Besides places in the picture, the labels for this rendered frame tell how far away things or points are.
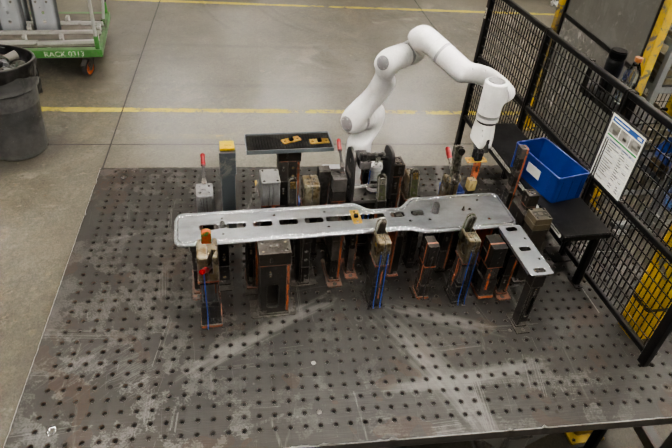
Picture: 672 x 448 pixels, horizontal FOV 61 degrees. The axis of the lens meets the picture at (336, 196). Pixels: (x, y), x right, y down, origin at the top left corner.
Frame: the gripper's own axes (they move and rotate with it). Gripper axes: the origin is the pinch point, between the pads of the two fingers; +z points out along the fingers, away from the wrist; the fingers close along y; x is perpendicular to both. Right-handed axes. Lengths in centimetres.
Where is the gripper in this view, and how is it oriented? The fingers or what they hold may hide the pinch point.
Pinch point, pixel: (477, 154)
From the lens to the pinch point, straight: 232.8
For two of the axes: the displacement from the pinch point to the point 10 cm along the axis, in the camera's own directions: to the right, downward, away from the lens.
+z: -0.8, 8.0, 6.0
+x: 9.8, -0.6, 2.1
